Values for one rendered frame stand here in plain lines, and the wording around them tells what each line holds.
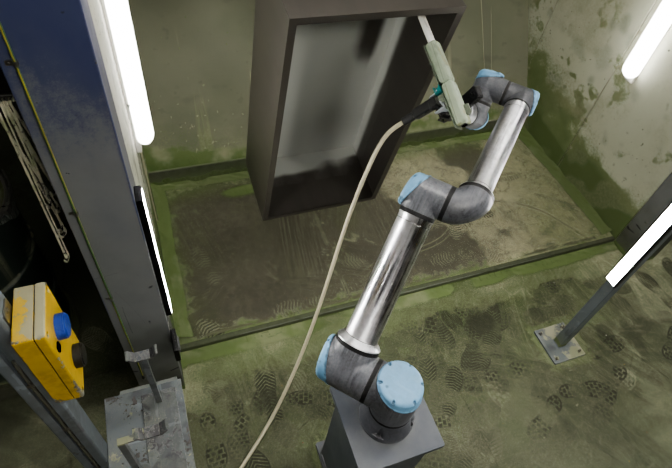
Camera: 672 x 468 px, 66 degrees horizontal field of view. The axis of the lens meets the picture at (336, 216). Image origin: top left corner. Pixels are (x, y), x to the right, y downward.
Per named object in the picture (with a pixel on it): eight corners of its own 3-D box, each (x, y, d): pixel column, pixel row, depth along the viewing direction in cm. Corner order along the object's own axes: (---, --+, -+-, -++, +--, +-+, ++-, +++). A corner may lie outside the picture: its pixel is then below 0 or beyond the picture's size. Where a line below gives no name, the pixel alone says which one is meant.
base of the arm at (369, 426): (422, 433, 173) (429, 423, 166) (371, 451, 168) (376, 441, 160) (399, 381, 185) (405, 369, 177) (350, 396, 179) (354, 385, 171)
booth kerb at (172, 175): (151, 188, 311) (148, 173, 302) (151, 186, 312) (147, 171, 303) (520, 129, 392) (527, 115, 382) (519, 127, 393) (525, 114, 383)
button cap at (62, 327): (71, 319, 99) (58, 322, 99) (63, 306, 96) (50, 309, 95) (72, 342, 96) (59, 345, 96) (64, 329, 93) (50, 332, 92)
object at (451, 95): (418, 154, 174) (478, 121, 161) (411, 152, 170) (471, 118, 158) (375, 35, 187) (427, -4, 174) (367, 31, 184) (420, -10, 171)
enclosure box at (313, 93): (245, 163, 265) (258, -58, 163) (352, 146, 283) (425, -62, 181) (262, 221, 250) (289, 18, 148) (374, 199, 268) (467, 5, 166)
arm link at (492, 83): (510, 79, 191) (496, 110, 194) (481, 68, 194) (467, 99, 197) (511, 75, 182) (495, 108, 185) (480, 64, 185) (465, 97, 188)
